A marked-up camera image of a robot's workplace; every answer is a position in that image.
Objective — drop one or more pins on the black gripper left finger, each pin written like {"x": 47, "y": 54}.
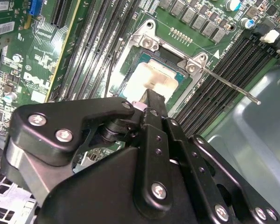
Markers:
{"x": 60, "y": 116}

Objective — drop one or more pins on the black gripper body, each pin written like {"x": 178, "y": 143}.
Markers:
{"x": 95, "y": 198}

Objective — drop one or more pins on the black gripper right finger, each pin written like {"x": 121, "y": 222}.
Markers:
{"x": 198, "y": 162}

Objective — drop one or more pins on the metal locking lever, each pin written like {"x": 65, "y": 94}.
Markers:
{"x": 224, "y": 82}

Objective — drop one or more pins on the silver CPU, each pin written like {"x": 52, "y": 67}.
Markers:
{"x": 154, "y": 77}

